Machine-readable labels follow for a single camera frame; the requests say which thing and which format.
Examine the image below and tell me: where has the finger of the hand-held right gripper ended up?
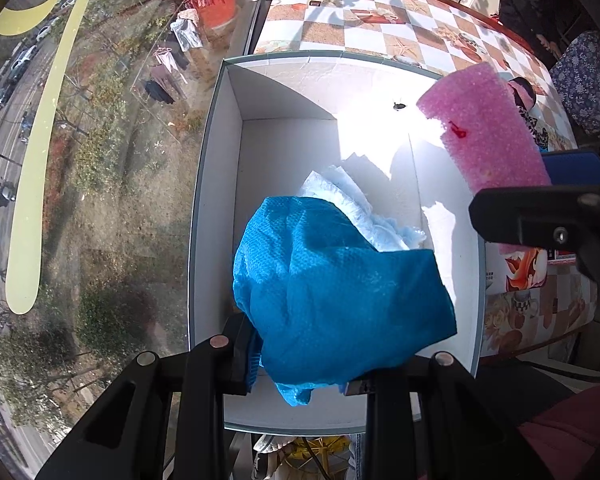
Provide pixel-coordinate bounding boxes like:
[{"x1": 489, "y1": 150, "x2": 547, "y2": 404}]
[
  {"x1": 469, "y1": 180, "x2": 600, "y2": 281},
  {"x1": 540, "y1": 137, "x2": 600, "y2": 186}
]

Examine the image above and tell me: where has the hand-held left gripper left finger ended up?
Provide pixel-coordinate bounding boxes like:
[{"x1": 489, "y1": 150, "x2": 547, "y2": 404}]
[{"x1": 35, "y1": 314, "x2": 262, "y2": 480}]

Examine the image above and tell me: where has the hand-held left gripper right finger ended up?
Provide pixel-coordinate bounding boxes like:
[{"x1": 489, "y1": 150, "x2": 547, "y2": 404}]
[{"x1": 344, "y1": 351, "x2": 556, "y2": 480}]

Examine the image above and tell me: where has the pink foam sponge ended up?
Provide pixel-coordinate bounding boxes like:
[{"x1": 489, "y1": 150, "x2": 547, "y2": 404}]
[{"x1": 416, "y1": 64, "x2": 553, "y2": 261}]

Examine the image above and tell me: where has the blue cloth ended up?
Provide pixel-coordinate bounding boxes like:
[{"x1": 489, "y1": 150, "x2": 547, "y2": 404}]
[{"x1": 232, "y1": 196, "x2": 457, "y2": 408}]

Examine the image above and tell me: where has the white cardboard box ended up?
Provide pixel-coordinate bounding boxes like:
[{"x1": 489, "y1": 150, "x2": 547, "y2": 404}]
[{"x1": 186, "y1": 52, "x2": 487, "y2": 436}]

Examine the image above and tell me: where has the patterned fabric piece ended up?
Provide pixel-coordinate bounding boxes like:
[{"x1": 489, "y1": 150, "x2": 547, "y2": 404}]
[{"x1": 522, "y1": 109, "x2": 552, "y2": 153}]

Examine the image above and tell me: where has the fox print tissue box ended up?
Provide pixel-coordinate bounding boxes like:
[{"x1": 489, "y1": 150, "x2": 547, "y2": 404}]
[{"x1": 485, "y1": 242, "x2": 551, "y2": 293}]

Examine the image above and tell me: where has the blue floral chair cover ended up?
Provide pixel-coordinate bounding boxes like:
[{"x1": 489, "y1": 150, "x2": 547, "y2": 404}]
[{"x1": 550, "y1": 30, "x2": 600, "y2": 136}]

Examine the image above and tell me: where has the white crumpled cloth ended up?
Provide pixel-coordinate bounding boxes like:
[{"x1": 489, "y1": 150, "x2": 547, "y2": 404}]
[{"x1": 300, "y1": 152, "x2": 427, "y2": 253}]

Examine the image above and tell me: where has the person's maroon clothing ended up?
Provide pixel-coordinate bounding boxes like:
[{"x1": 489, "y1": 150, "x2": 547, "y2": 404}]
[{"x1": 517, "y1": 382, "x2": 600, "y2": 480}]

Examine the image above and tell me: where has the checkered tablecloth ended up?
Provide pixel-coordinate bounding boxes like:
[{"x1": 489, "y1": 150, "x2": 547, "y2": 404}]
[{"x1": 252, "y1": 0, "x2": 600, "y2": 361}]

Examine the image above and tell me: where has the yellow window decal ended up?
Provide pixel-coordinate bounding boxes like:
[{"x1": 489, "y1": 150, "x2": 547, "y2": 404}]
[{"x1": 4, "y1": 0, "x2": 107, "y2": 317}]

